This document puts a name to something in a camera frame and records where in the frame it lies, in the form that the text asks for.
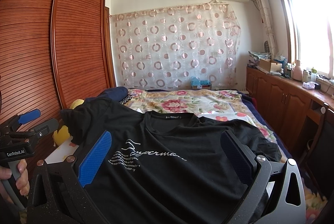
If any stack of papers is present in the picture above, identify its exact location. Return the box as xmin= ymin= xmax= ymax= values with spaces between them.
xmin=247 ymin=51 xmax=271 ymax=67

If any wooden slatted wardrobe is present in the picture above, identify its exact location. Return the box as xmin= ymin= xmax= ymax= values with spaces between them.
xmin=0 ymin=0 xmax=117 ymax=172

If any white flower print towel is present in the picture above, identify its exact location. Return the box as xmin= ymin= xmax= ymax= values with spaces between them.
xmin=45 ymin=140 xmax=79 ymax=164

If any pink bottle on cabinet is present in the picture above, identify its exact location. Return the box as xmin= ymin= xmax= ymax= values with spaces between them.
xmin=292 ymin=59 xmax=303 ymax=81

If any wooden low cabinet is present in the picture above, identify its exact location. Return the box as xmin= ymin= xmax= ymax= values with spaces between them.
xmin=246 ymin=67 xmax=333 ymax=155

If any floral bed cover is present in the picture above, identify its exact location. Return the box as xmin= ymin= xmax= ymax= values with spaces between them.
xmin=122 ymin=88 xmax=328 ymax=224

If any person's left hand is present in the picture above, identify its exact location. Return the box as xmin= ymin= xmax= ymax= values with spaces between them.
xmin=1 ymin=159 xmax=30 ymax=202

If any rolled side curtain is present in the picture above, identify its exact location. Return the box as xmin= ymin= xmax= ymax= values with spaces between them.
xmin=256 ymin=0 xmax=278 ymax=58

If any navy folded garment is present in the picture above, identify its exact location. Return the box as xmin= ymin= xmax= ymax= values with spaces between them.
xmin=84 ymin=87 xmax=129 ymax=103

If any blue tissue package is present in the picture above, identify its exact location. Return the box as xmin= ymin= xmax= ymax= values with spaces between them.
xmin=190 ymin=77 xmax=212 ymax=90

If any pink circle patterned curtain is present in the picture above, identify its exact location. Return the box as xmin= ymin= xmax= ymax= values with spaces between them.
xmin=111 ymin=2 xmax=241 ymax=90

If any yellow pikachu plush toy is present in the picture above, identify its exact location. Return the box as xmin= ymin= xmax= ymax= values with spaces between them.
xmin=53 ymin=99 xmax=84 ymax=146

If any window with wooden frame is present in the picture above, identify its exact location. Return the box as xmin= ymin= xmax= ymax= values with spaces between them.
xmin=282 ymin=0 xmax=333 ymax=79

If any black printed t-shirt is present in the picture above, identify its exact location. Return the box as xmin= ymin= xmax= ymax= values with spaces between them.
xmin=61 ymin=98 xmax=281 ymax=223

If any cardboard box on cabinet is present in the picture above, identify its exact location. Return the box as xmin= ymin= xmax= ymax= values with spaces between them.
xmin=259 ymin=59 xmax=282 ymax=72

